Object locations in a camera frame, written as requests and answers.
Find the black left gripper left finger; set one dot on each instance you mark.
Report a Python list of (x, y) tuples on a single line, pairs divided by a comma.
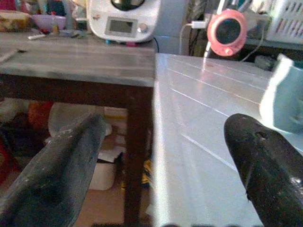
[(47, 175)]

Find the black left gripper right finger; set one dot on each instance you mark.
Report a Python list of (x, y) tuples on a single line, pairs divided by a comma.
[(272, 175)]

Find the white plastic container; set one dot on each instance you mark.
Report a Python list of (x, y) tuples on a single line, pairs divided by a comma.
[(103, 176)]

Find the red cloth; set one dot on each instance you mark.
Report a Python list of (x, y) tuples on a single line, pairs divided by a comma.
[(39, 113)]

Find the light blue cup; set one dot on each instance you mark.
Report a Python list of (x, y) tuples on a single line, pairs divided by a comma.
[(282, 97)]

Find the grey wooden side table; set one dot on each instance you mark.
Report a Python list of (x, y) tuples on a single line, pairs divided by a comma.
[(78, 66)]

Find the white pen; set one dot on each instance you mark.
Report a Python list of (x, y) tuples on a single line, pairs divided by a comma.
[(36, 37)]

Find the pink round device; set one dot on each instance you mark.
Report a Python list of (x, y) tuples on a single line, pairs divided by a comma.
[(226, 32)]

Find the purple bowl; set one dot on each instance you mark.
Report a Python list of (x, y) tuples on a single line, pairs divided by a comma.
[(49, 22)]

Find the white laundry basket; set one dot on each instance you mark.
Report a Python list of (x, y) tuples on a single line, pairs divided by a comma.
[(286, 20)]

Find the yellow patterned box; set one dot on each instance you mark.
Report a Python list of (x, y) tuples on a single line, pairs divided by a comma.
[(14, 20)]

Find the white charger plug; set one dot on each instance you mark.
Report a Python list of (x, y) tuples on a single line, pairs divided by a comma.
[(198, 24)]

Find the white kitchen machine with display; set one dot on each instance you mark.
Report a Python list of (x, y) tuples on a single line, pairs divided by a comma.
[(124, 20)]

